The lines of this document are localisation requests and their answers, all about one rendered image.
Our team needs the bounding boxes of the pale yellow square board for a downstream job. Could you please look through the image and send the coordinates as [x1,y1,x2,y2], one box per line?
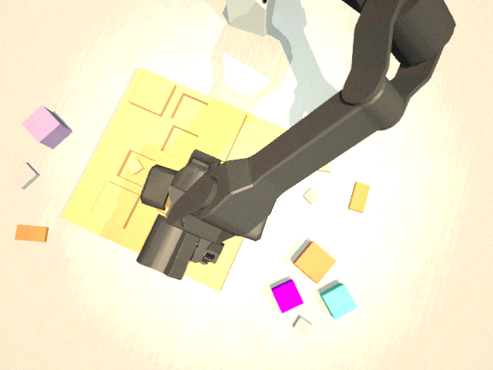
[62,67,287,291]

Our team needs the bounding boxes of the pink cube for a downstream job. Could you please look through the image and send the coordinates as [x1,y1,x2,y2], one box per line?
[22,106,72,150]

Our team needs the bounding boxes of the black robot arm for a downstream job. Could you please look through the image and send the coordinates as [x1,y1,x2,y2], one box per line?
[136,0,457,280]

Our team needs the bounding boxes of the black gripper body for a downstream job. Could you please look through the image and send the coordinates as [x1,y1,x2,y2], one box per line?
[140,164,267,241]

